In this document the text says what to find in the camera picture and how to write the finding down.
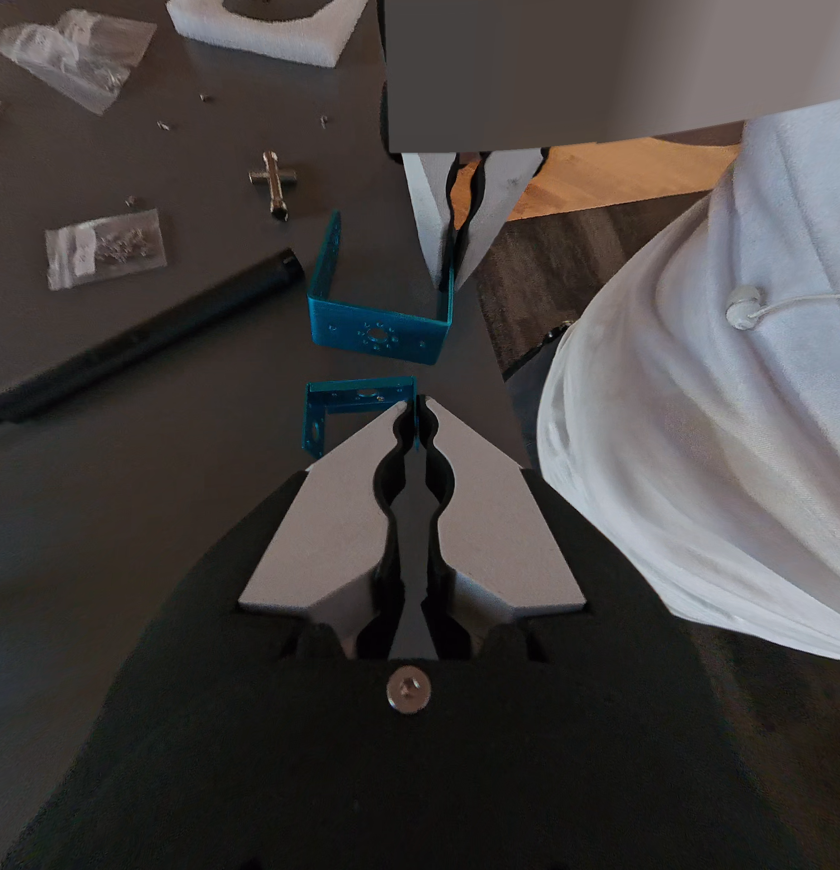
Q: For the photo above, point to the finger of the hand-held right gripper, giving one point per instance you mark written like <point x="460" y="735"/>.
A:
<point x="427" y="211"/>
<point x="505" y="197"/>

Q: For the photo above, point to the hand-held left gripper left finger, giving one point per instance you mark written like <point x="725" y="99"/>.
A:
<point x="325" y="544"/>

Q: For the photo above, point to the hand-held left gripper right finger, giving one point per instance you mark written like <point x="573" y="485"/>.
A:
<point x="508" y="537"/>

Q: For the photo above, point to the large blue U bracket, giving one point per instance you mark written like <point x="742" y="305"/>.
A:
<point x="420" y="343"/>

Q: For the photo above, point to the small blue metal bracket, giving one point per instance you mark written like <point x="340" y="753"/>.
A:
<point x="331" y="397"/>

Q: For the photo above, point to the dark desk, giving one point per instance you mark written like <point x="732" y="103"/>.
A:
<point x="189" y="476"/>

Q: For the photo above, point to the metal cross wrench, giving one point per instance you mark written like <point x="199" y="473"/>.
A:
<point x="274" y="178"/>

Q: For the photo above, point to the black electric screwdriver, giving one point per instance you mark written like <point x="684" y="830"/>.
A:
<point x="155" y="333"/>

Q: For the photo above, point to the clear zip bag of screws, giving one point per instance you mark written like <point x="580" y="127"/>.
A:
<point x="121" y="245"/>

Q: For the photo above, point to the nearly empty labelled zip bag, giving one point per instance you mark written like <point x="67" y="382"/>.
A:
<point x="121" y="37"/>

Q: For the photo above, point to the zip bag with few nuts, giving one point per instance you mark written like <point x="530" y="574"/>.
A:
<point x="46" y="61"/>

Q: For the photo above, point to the white foam frame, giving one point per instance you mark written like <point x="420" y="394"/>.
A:
<point x="311" y="41"/>

